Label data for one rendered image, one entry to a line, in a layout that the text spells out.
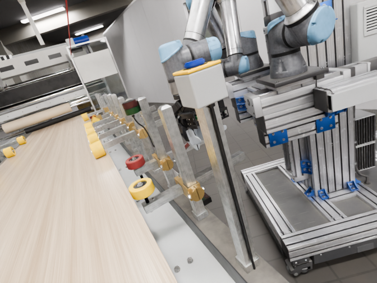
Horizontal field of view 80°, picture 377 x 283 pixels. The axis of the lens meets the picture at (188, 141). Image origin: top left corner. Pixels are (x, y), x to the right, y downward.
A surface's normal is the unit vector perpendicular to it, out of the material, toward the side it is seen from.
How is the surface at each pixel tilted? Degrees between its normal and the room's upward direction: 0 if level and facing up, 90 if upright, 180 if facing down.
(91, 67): 90
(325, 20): 96
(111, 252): 0
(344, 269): 0
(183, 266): 0
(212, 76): 90
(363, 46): 90
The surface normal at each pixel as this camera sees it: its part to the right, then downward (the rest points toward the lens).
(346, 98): 0.07, 0.35
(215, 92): 0.44, 0.20
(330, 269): -0.29, -0.89
